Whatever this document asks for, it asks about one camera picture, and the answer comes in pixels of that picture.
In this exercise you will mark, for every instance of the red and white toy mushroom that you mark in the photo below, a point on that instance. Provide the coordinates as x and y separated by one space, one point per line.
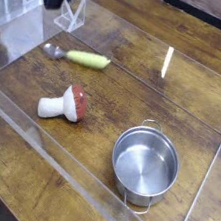
72 104

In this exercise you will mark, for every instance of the clear acrylic triangular bracket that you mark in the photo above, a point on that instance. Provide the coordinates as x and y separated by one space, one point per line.
69 20

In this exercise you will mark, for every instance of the green handled metal spoon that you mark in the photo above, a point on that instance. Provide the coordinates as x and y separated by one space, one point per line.
87 59

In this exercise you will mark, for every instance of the black strip on table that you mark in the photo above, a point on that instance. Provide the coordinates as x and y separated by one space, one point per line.
196 12

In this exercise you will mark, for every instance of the small stainless steel pot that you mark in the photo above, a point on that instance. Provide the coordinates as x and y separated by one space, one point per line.
145 163

